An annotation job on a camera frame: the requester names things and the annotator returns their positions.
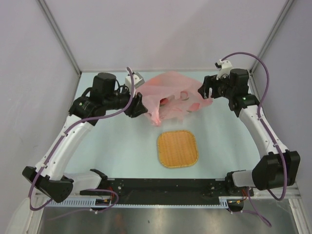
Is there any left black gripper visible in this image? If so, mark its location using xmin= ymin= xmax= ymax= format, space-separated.
xmin=104 ymin=84 xmax=148 ymax=118

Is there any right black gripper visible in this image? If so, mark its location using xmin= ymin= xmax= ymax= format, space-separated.
xmin=197 ymin=71 xmax=234 ymax=99

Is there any pink plastic bag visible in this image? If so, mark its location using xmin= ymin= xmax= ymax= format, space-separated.
xmin=136 ymin=71 xmax=213 ymax=126

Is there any woven bamboo tray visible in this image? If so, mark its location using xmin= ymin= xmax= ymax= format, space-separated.
xmin=157 ymin=130 xmax=199 ymax=169

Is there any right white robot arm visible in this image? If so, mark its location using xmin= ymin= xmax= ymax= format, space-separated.
xmin=198 ymin=69 xmax=300 ymax=195

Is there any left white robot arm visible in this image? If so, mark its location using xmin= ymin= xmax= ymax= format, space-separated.
xmin=22 ymin=72 xmax=147 ymax=203

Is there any red fake fruit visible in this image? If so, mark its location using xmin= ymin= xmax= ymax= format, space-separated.
xmin=159 ymin=98 xmax=170 ymax=106

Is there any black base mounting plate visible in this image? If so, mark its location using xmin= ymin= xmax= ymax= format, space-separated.
xmin=79 ymin=177 xmax=254 ymax=205

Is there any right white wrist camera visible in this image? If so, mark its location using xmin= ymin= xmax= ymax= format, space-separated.
xmin=215 ymin=59 xmax=233 ymax=80

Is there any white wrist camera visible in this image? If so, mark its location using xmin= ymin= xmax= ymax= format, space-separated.
xmin=125 ymin=72 xmax=145 ymax=92
xmin=215 ymin=59 xmax=233 ymax=80

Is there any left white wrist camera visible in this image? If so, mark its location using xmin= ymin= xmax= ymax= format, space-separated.
xmin=125 ymin=72 xmax=145 ymax=92

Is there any right side aluminium rail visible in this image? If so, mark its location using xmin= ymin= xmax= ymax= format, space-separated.
xmin=248 ymin=72 xmax=286 ymax=178

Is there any aluminium rail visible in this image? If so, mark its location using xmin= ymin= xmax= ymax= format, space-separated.
xmin=248 ymin=72 xmax=286 ymax=178
xmin=35 ymin=177 xmax=299 ymax=198

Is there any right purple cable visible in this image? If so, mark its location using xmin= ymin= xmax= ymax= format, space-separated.
xmin=219 ymin=51 xmax=288 ymax=227

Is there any purple cable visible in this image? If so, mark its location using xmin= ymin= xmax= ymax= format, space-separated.
xmin=219 ymin=51 xmax=288 ymax=227
xmin=29 ymin=66 xmax=136 ymax=221

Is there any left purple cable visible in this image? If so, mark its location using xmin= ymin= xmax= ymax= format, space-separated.
xmin=29 ymin=66 xmax=136 ymax=221

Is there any right aluminium frame post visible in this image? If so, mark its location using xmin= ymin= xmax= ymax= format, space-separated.
xmin=257 ymin=0 xmax=296 ymax=59

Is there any aluminium frame post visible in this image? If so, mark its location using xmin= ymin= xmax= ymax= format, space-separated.
xmin=257 ymin=0 xmax=296 ymax=59
xmin=36 ymin=0 xmax=82 ymax=78

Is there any white slotted cable duct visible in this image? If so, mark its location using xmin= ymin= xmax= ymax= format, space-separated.
xmin=47 ymin=197 xmax=229 ymax=209

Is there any front aluminium rail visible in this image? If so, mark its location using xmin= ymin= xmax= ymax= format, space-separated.
xmin=35 ymin=177 xmax=299 ymax=198

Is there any left aluminium frame post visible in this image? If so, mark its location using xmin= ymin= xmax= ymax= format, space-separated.
xmin=36 ymin=0 xmax=82 ymax=78

